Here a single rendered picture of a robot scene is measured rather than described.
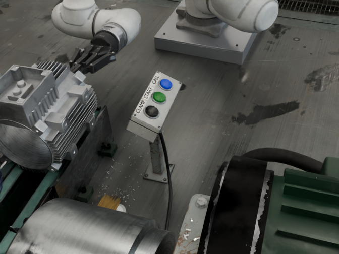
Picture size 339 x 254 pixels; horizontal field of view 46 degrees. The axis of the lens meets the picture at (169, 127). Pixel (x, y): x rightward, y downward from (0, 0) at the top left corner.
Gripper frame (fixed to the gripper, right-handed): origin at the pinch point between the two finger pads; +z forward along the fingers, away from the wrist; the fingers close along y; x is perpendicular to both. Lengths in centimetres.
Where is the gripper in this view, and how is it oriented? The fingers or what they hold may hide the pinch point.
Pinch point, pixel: (73, 74)
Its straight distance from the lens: 110.3
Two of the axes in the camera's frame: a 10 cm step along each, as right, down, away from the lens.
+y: 9.5, 1.7, -2.5
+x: 0.1, 8.1, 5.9
